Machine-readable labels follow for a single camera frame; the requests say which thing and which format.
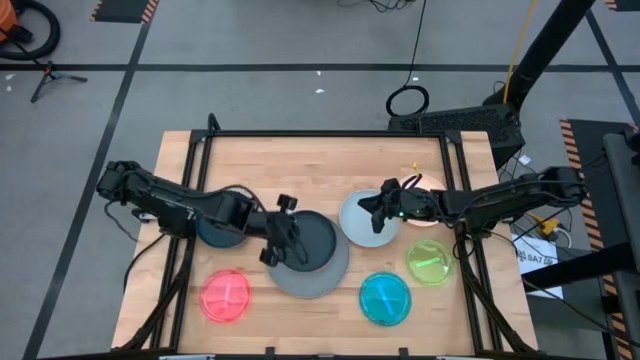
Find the orange vacuum body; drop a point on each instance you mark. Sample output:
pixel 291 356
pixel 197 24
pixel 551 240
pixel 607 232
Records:
pixel 6 17

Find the white paper sign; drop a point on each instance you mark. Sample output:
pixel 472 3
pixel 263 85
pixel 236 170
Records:
pixel 537 270

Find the black diagonal stand pole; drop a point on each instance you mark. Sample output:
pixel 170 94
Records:
pixel 545 50

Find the black hazard-striped floor mat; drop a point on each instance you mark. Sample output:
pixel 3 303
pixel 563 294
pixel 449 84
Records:
pixel 122 9

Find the green translucent plastic plate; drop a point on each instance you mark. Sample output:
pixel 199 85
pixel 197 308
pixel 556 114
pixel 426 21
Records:
pixel 429 262

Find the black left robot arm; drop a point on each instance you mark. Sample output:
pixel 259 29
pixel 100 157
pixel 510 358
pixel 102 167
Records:
pixel 165 200

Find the yellow plug connector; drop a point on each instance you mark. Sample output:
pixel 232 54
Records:
pixel 547 226

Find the red translucent plastic plate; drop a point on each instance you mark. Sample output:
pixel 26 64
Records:
pixel 224 296

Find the dark teal plastic plate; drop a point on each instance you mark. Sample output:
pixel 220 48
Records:
pixel 220 238

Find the grey cart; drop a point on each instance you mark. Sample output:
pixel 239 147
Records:
pixel 625 210

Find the black aluminium table frame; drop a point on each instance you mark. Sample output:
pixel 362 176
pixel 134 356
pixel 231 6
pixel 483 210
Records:
pixel 325 134

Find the black diagonal beam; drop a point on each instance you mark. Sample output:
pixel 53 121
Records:
pixel 575 267

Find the large grey plastic plate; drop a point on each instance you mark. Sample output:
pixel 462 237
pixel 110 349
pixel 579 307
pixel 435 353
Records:
pixel 310 285

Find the light blue-grey plastic plate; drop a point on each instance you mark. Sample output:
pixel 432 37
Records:
pixel 357 227

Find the black tripod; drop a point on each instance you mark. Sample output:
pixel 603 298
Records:
pixel 52 76

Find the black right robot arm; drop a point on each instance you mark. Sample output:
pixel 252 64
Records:
pixel 500 197

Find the cyan translucent plastic plate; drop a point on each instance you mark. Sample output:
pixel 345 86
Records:
pixel 385 299

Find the long hazard-striped floor mat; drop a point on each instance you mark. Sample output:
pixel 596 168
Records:
pixel 575 150

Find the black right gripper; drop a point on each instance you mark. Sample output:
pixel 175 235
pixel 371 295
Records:
pixel 412 205

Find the salmon pink plastic plate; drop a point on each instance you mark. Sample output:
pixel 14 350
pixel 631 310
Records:
pixel 431 183

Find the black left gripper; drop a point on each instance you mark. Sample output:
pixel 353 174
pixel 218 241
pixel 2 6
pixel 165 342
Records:
pixel 275 230

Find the dark charcoal plastic plate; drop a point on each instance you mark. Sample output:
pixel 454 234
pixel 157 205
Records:
pixel 315 242

